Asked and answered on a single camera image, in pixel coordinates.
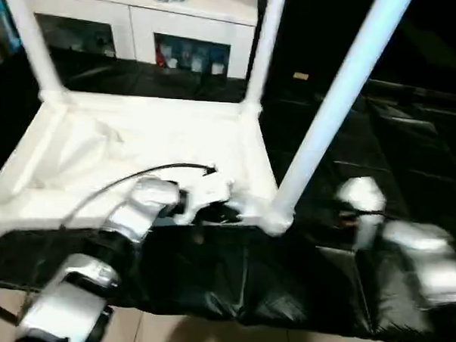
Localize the white plastic table top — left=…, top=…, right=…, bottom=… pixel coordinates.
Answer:
left=0, top=86, right=303, bottom=255

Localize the black work mat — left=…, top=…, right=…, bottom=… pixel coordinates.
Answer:
left=0, top=45, right=456, bottom=342

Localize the dark low shelf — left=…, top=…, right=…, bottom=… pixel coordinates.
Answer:
left=366, top=79, right=456, bottom=103

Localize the red bottle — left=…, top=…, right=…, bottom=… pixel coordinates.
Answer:
left=155, top=44, right=169, bottom=67

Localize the white glass-door cabinet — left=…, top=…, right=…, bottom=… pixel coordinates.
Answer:
left=0, top=0, right=259, bottom=81

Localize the grey curtain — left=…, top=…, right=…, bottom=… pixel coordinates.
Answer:
left=0, top=0, right=23, bottom=54

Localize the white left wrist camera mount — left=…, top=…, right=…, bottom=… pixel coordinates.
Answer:
left=171, top=171, right=237, bottom=229

